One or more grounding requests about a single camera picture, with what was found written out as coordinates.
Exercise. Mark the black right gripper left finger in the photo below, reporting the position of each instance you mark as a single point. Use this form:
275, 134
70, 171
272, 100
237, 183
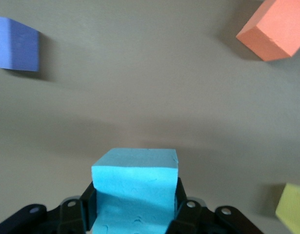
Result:
66, 217

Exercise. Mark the yellow foam block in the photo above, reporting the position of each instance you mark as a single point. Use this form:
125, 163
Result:
293, 207

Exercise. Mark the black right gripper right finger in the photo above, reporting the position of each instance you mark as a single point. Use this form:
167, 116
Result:
201, 219

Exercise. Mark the brown paper table cover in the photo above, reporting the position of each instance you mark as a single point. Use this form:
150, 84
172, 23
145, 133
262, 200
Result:
140, 97

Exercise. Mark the light blue foam block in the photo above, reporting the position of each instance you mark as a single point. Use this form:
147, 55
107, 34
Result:
135, 182

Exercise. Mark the orange foam block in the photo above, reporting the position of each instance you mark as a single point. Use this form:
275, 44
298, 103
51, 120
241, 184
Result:
276, 26

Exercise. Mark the purple foam block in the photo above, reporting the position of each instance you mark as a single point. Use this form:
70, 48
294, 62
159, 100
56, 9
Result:
15, 44

